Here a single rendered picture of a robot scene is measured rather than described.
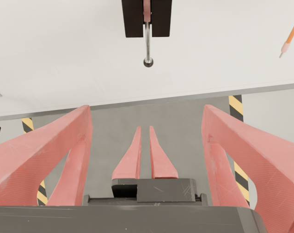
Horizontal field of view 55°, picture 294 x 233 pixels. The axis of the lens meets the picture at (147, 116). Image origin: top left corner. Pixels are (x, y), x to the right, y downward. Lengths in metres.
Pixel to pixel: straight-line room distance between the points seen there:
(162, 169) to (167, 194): 0.02
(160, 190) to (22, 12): 0.28
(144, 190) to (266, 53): 0.30
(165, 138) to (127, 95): 0.94
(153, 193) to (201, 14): 0.24
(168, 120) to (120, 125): 0.25
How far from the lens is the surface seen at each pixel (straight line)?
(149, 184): 0.24
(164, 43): 0.41
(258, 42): 0.44
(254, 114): 1.44
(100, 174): 1.57
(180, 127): 1.42
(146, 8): 0.26
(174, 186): 0.24
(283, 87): 0.55
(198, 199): 0.24
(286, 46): 0.29
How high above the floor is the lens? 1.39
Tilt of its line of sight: 77 degrees down
